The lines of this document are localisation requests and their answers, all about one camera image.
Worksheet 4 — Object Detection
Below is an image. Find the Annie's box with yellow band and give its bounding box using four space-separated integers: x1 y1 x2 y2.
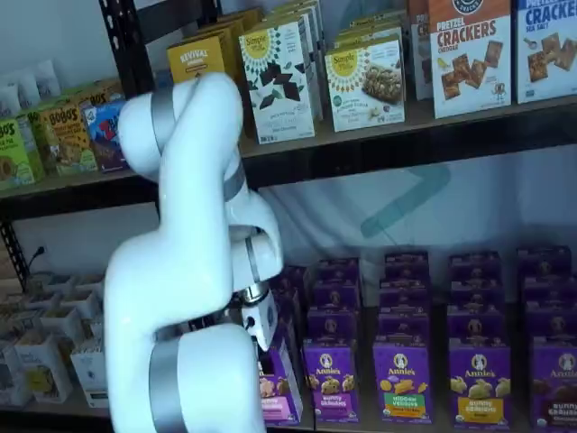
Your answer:
449 345 512 428

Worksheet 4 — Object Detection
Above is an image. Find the green Bobo's box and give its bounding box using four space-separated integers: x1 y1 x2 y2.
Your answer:
0 117 36 191

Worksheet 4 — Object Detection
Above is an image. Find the white small boxes group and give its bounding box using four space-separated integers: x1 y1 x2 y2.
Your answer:
0 169 159 416

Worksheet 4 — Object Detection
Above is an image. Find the blue pretzel crackers box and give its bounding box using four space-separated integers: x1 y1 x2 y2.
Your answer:
513 0 577 105

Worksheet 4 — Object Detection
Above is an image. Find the Simple Mills cookie box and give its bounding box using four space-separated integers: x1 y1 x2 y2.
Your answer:
325 39 407 133

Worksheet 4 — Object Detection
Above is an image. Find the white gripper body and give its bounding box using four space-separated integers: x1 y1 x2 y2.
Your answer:
241 290 279 352

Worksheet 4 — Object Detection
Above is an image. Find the black metal shelf rack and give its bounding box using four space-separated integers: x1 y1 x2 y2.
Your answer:
97 0 577 433

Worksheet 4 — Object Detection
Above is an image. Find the Annie's box with brown grahams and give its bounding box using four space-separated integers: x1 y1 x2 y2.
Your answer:
531 345 577 429

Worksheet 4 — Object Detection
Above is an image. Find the orange pretzel crackers box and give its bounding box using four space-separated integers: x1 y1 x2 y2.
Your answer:
427 0 513 120

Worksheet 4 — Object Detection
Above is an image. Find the Annie's box with pink patch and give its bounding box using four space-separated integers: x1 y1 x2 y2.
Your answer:
259 322 305 426

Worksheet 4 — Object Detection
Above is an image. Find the yellow Bobo's box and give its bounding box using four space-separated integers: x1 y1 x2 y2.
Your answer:
42 104 98 177
20 106 49 180
74 78 124 109

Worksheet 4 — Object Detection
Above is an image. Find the orange cracker box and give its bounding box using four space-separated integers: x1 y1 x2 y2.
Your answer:
407 0 435 101

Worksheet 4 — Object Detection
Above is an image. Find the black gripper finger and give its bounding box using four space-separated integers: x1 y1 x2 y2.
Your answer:
257 345 277 375

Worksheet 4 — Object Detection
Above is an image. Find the white pouch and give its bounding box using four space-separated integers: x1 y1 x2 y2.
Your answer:
33 60 62 101
0 85 23 117
13 71 41 108

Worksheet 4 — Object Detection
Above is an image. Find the blue Z Bar box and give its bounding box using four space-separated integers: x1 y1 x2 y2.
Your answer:
83 99 133 173

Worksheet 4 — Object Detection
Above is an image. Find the yellow Revival box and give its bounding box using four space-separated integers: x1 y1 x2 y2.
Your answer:
197 8 265 136
166 36 227 86

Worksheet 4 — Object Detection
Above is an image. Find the white Simple Mills box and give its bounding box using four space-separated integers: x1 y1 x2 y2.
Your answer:
332 12 407 51
265 0 326 122

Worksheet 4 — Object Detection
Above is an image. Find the Simple Mills dark cracker box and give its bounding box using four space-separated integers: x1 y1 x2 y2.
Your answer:
238 21 316 144

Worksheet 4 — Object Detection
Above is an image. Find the Annie's box with green band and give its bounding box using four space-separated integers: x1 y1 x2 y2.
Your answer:
372 343 433 424

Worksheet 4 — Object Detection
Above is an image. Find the white box with yellow picture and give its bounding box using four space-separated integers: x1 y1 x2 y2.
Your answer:
15 333 73 404

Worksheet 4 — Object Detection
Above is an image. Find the Annie's box with purple band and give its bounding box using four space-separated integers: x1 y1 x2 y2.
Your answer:
302 344 362 424

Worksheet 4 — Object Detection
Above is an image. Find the white snack box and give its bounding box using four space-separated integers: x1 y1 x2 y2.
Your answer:
70 345 109 410
40 306 87 344
0 345 32 407
8 310 44 337

